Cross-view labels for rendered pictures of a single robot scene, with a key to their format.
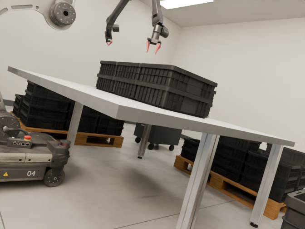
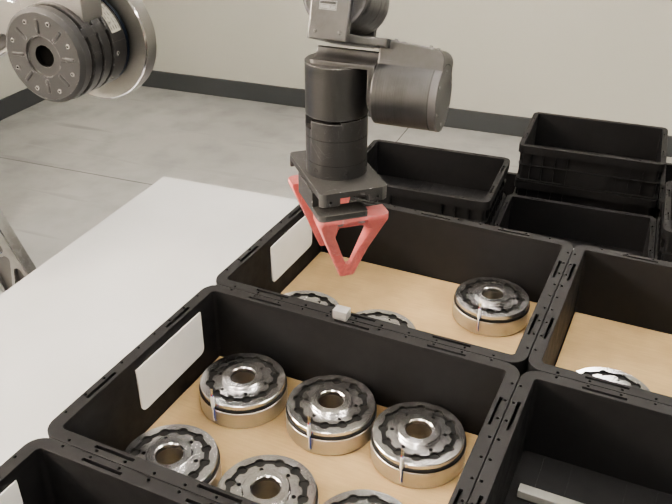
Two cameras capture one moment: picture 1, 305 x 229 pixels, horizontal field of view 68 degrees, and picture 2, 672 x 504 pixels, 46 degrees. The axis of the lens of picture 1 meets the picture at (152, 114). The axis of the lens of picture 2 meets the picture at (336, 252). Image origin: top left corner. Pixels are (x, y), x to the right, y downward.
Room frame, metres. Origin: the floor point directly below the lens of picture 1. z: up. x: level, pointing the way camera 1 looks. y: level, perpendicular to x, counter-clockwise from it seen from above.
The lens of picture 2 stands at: (1.41, -0.48, 1.46)
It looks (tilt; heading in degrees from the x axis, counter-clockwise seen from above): 30 degrees down; 64
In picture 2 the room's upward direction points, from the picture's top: straight up
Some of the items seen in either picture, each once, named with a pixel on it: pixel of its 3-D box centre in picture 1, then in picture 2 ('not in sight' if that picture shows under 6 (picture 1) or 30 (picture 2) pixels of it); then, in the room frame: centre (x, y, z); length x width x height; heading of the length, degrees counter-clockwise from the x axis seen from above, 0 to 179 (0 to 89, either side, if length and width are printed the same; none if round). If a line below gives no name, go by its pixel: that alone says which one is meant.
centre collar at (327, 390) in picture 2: not in sight; (331, 401); (1.71, 0.14, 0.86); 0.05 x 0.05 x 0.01
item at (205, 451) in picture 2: not in sight; (169, 459); (1.52, 0.13, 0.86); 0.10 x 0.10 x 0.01
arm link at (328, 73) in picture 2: (157, 29); (343, 86); (1.71, 0.12, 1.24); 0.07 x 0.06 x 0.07; 133
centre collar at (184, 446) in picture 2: not in sight; (169, 455); (1.52, 0.13, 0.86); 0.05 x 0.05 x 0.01
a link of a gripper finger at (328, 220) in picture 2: (154, 47); (342, 226); (1.71, 0.11, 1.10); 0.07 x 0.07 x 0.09; 83
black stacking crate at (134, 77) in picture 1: (149, 79); (295, 443); (1.64, 0.09, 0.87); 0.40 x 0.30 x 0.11; 129
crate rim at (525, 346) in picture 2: (129, 69); (400, 268); (1.88, 0.28, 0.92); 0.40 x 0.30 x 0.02; 129
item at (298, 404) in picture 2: not in sight; (331, 404); (1.71, 0.14, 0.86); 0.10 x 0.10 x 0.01
